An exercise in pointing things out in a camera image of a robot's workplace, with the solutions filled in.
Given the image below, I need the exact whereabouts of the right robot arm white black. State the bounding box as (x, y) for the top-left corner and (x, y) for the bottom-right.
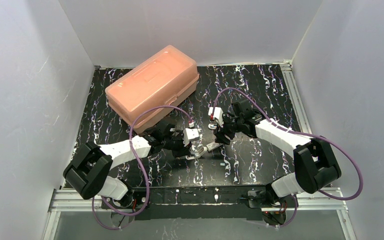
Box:
(208, 101), (342, 208)

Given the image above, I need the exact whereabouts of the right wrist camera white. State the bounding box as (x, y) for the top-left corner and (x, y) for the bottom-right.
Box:
(208, 107), (224, 127)

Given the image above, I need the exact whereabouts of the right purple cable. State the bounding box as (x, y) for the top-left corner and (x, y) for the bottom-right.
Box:
(211, 87), (364, 228)

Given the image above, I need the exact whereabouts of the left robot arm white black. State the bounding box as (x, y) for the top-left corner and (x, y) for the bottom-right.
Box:
(62, 121), (200, 201)

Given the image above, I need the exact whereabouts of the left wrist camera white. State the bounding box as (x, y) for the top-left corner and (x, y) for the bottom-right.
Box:
(183, 122), (200, 147)

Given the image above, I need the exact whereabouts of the aluminium front rail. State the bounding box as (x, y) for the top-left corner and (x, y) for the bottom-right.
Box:
(48, 185), (348, 212)

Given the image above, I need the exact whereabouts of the pink translucent plastic box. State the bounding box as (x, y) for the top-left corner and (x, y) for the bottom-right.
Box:
(105, 45), (200, 134)

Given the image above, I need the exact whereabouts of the small white stapler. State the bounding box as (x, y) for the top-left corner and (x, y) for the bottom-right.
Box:
(185, 143), (208, 160)

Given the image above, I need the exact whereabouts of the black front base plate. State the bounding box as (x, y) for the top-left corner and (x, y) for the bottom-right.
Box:
(100, 185), (299, 221)

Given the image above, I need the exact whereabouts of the staple tray with staples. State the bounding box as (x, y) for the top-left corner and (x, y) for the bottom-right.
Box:
(205, 142), (223, 152)

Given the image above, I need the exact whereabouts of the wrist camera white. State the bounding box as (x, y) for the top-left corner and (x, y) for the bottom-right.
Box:
(208, 107), (224, 127)
(183, 122), (200, 147)

